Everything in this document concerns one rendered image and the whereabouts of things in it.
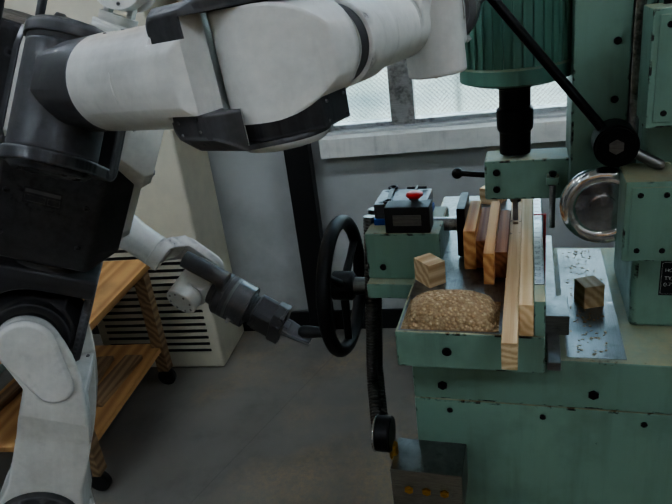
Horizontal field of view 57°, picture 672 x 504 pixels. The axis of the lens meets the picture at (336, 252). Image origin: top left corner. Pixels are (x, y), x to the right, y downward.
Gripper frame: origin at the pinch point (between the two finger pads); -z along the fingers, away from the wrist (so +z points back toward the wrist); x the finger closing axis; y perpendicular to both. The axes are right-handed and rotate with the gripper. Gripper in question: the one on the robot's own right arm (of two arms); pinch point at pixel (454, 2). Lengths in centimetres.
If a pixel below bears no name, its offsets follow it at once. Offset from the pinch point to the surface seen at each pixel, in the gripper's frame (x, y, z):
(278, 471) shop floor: 133, 65, -43
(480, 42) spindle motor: 1.7, 6.9, -7.3
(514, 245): 18.0, 35.6, -4.6
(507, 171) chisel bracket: 12.1, 26.1, -10.5
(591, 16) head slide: -12.0, 14.8, -7.1
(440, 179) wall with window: 60, 40, -136
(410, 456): 51, 50, 13
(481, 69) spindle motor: 4.1, 10.0, -7.2
